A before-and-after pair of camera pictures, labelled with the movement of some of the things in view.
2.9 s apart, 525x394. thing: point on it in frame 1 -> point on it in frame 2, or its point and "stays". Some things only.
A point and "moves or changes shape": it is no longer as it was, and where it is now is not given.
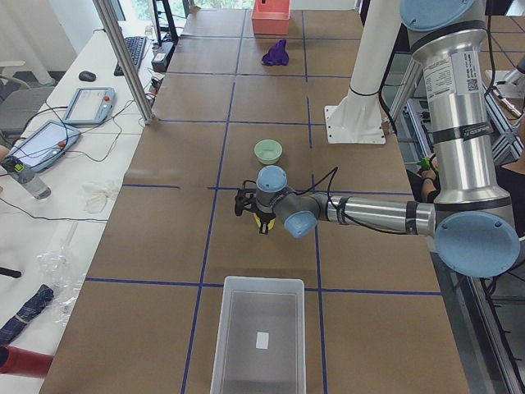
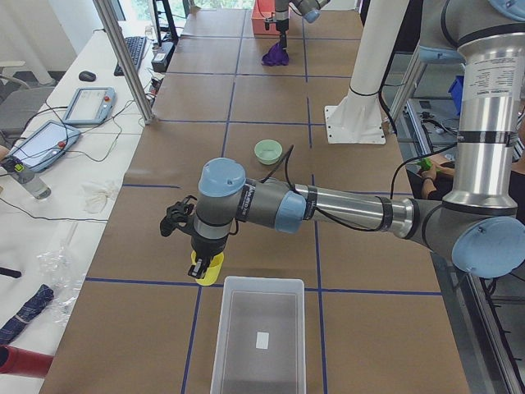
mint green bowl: (267, 151) stays
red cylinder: (22, 362) stays
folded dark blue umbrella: (40, 300) stays
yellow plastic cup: (271, 223) moves or changes shape
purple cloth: (276, 55) stays
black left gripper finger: (263, 228) -> (202, 261)
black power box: (161, 61) stays
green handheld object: (425, 163) stays
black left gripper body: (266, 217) -> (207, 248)
